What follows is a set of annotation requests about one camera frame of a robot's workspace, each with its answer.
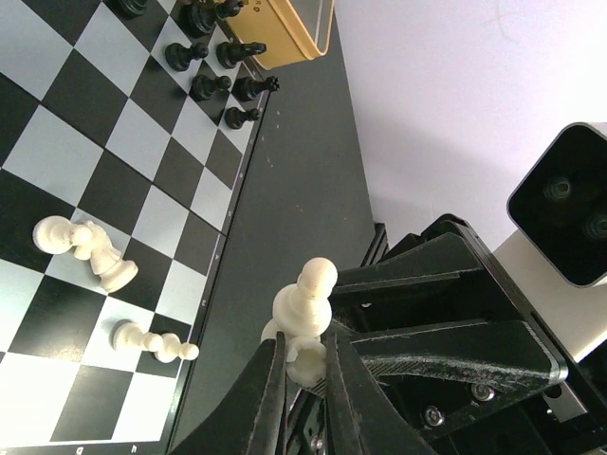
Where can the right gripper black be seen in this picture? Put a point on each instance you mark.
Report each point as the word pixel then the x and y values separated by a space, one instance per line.
pixel 434 277

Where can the white bishop lying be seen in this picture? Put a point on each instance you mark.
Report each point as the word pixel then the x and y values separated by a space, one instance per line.
pixel 129 337

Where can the gold tin box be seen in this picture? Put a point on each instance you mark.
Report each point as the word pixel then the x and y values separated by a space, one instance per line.
pixel 293 31

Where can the white chess pieces pile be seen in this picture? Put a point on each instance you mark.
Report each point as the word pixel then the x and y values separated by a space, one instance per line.
pixel 56 234

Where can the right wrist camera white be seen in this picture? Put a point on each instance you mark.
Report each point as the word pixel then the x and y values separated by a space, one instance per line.
pixel 557 253

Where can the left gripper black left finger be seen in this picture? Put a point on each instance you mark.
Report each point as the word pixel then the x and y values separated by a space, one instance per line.
pixel 249 419

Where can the white knight lying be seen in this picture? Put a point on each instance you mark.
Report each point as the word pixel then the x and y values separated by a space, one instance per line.
pixel 105 260

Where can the checkered chess board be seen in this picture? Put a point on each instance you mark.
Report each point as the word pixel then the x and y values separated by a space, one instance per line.
pixel 90 133

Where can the black chess pieces row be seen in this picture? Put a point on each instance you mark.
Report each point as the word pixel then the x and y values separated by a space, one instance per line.
pixel 188 42

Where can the white pawn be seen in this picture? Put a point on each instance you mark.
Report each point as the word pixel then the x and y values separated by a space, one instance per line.
pixel 302 309

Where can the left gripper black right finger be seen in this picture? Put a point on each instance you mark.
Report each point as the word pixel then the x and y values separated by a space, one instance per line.
pixel 360 419

